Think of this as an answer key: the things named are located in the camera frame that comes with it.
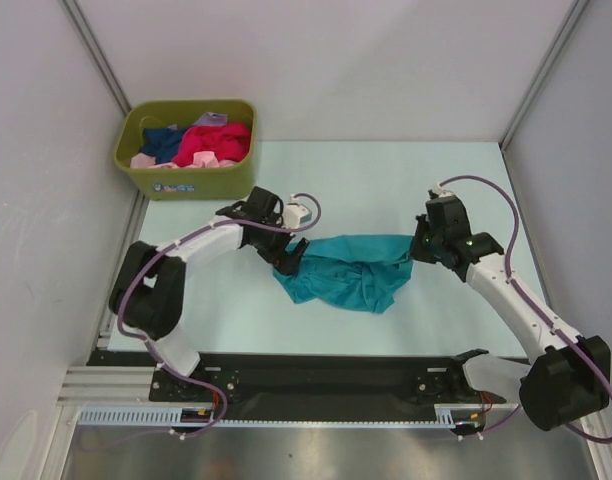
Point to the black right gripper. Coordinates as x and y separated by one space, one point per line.
417 252

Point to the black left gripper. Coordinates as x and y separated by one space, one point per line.
282 261

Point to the teal t shirt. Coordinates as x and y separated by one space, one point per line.
353 272

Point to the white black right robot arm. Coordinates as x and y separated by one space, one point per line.
566 376

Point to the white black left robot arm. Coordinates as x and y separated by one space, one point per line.
148 294

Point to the olive green plastic tub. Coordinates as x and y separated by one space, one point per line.
210 184

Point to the magenta t shirt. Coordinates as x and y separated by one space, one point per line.
229 142

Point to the light pink t shirt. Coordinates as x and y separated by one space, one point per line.
200 160

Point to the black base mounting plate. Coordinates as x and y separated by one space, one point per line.
319 388

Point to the blue Bowl Tub sticker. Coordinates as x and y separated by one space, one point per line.
176 188

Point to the lavender t shirt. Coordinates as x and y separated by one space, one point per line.
212 119

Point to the navy blue t shirt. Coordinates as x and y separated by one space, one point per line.
161 143

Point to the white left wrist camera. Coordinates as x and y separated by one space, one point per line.
295 214

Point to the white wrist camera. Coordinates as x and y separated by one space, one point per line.
438 191
295 214

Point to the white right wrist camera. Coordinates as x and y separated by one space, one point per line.
438 191

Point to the aluminium frame rail front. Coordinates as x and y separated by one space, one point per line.
93 385

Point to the light blue slotted cable duct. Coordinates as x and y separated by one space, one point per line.
145 416

